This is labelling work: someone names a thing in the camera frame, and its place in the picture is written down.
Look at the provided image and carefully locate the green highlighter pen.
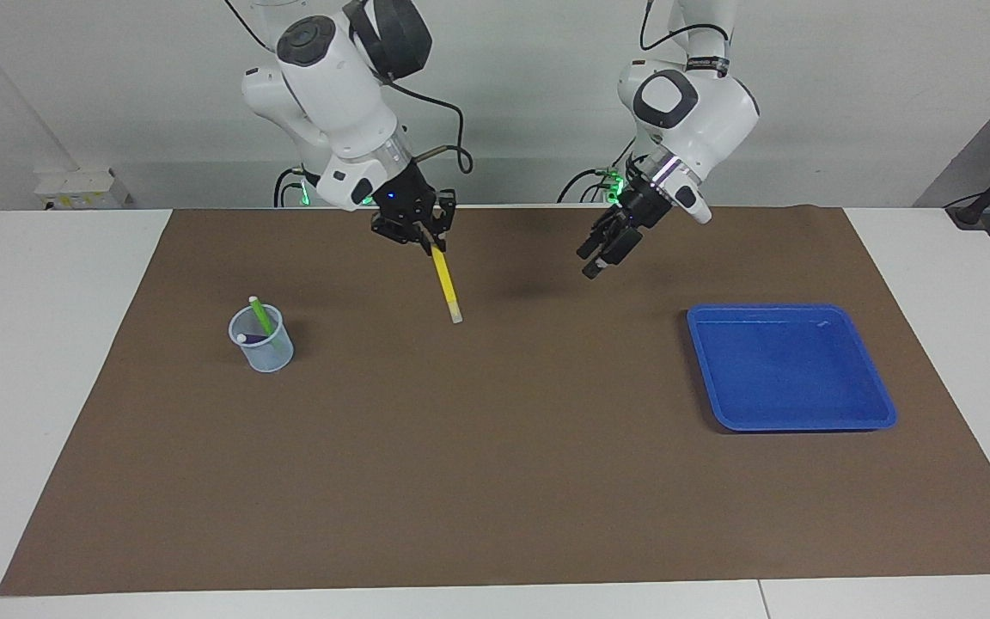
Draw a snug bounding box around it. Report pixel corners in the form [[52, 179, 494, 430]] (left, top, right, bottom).
[[247, 296, 278, 341]]

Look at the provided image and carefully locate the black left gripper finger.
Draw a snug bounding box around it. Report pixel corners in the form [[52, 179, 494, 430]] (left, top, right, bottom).
[[576, 215, 626, 260], [582, 225, 645, 281]]

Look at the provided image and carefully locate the brown table mat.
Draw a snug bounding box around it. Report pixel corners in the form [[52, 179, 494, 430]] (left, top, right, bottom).
[[0, 205, 990, 598]]

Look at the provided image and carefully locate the black arm base cable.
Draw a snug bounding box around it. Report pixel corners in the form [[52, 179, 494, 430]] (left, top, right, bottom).
[[273, 166, 312, 208], [556, 167, 626, 205]]

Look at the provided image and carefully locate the black left arm gripper cable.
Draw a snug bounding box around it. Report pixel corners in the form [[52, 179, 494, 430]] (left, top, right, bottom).
[[639, 0, 733, 54]]

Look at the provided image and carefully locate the clear plastic measuring cup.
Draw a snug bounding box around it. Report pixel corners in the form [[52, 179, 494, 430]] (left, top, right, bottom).
[[229, 303, 296, 374]]

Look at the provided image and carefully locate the black right arm base cable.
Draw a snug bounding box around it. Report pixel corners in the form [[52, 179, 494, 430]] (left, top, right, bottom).
[[273, 166, 312, 208]]

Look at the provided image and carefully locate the white wall socket box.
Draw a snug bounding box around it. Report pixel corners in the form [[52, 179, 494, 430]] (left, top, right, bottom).
[[34, 168, 131, 211]]

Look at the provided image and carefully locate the black left arm base cable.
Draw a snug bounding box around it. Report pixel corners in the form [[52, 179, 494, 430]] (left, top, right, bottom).
[[556, 167, 626, 205]]

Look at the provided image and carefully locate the yellow highlighter pen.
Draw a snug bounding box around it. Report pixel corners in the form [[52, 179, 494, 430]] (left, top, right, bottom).
[[429, 243, 465, 326]]

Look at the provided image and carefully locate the blue plastic tray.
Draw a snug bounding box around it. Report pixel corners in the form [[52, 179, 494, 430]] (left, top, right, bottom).
[[687, 303, 898, 432]]

